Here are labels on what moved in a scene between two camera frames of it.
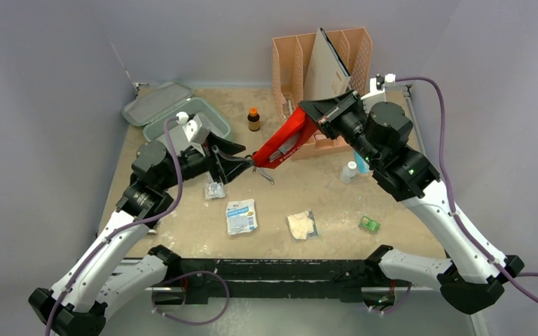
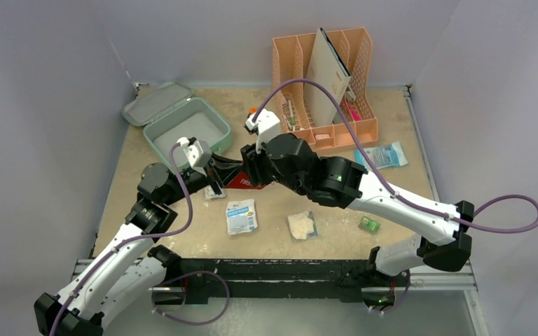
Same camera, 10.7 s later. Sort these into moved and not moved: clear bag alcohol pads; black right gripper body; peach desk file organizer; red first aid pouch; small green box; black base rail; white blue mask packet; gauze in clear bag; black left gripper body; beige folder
Moved: black right gripper body; red first aid pouch; black left gripper body
Not moved: small green box; peach desk file organizer; white blue mask packet; gauze in clear bag; black base rail; beige folder; clear bag alcohol pads
